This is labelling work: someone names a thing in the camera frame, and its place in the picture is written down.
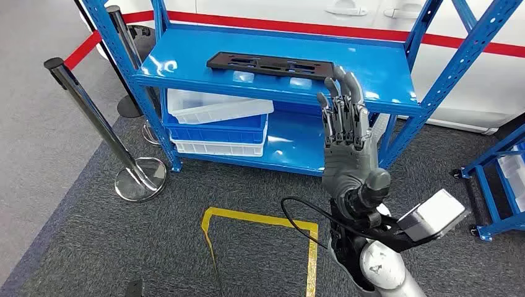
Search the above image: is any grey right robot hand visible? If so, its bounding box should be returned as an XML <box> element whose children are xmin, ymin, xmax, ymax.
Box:
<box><xmin>316</xmin><ymin>65</ymin><xmax>393</xmax><ymax>212</ymax></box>

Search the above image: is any black plastic frame part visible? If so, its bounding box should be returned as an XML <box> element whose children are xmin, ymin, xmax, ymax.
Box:
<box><xmin>206</xmin><ymin>51</ymin><xmax>335</xmax><ymax>82</ymax></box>

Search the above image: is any blue metal shelf rack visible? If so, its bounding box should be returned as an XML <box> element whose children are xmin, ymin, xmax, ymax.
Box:
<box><xmin>80</xmin><ymin>0</ymin><xmax>525</xmax><ymax>178</ymax></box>

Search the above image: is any red barrier belt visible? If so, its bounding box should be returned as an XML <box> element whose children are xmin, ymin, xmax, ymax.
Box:
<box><xmin>122</xmin><ymin>10</ymin><xmax>525</xmax><ymax>59</ymax></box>
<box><xmin>63</xmin><ymin>32</ymin><xmax>103</xmax><ymax>71</ymax></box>

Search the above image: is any blue wheeled cart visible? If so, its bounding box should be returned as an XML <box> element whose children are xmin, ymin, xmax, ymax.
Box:
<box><xmin>451</xmin><ymin>123</ymin><xmax>525</xmax><ymax>243</ymax></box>

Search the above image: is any blue plastic bin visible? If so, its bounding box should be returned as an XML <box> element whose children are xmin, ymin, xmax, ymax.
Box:
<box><xmin>163</xmin><ymin>110</ymin><xmax>269</xmax><ymax>145</ymax></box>

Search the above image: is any black robot foot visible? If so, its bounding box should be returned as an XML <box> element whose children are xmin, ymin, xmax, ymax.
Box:
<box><xmin>124</xmin><ymin>279</ymin><xmax>144</xmax><ymax>297</ymax></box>

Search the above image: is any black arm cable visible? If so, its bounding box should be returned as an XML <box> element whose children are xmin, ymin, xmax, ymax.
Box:
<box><xmin>280</xmin><ymin>196</ymin><xmax>394</xmax><ymax>251</ymax></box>

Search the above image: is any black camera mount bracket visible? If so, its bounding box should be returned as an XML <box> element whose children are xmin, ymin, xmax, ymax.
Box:
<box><xmin>369</xmin><ymin>213</ymin><xmax>423</xmax><ymax>253</ymax></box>

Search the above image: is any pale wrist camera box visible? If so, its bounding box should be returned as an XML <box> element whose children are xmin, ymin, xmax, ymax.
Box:
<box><xmin>397</xmin><ymin>189</ymin><xmax>472</xmax><ymax>243</ymax></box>

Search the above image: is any black stanchion post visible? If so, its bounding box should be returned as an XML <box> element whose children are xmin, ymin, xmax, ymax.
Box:
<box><xmin>74</xmin><ymin>0</ymin><xmax>144</xmax><ymax>119</ymax></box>

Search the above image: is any chrome stanchion post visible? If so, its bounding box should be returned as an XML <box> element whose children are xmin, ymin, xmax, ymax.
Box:
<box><xmin>105</xmin><ymin>4</ymin><xmax>163</xmax><ymax>146</ymax></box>
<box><xmin>43</xmin><ymin>57</ymin><xmax>168</xmax><ymax>204</ymax></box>

